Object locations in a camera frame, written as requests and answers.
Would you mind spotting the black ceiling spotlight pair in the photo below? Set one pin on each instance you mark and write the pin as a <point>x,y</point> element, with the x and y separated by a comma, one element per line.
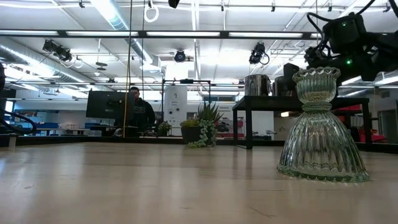
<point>62,53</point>

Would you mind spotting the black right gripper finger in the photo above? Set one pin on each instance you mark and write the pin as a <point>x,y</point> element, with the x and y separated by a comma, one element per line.
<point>290,70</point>

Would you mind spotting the person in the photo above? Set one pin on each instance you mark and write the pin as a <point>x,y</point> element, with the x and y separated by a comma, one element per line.
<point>143,112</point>

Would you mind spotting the small background potted plant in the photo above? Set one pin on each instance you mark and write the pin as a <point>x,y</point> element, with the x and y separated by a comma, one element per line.
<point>164,127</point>

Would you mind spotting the black rig beam with lights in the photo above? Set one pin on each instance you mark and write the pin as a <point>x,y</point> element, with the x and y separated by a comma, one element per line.
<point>224,34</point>

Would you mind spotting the potted succulent plant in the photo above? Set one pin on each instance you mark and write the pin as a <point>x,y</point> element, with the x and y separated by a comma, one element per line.
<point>206,124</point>

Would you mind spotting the black perforated metal shelf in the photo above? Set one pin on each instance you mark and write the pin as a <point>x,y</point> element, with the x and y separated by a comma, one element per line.
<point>264,102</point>

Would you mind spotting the black aluminium table frame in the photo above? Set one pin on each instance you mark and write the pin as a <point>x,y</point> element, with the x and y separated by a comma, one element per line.
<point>77,140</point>

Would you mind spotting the white cabinet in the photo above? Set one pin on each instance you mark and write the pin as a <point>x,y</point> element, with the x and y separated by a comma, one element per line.
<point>175,105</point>

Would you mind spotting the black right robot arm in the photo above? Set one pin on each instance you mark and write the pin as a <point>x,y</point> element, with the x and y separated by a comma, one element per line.
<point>345,34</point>

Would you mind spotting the red container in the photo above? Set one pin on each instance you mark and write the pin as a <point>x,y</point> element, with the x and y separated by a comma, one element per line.
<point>373,137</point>

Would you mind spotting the black computer monitor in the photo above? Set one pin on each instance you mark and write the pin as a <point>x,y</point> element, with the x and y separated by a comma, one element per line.
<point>105,104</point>

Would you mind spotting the black overhead camera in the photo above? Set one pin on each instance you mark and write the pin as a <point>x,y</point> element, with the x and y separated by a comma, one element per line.
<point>256,53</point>

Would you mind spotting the black round ceiling spotlight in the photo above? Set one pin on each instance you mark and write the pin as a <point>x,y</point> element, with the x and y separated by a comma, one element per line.
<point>180,55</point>

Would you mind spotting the green glass candlestick holder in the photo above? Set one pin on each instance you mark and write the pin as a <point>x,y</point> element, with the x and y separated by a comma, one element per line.
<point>321,146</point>

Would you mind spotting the black tubular frame stand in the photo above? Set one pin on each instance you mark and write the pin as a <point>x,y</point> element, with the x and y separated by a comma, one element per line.
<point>186,81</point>

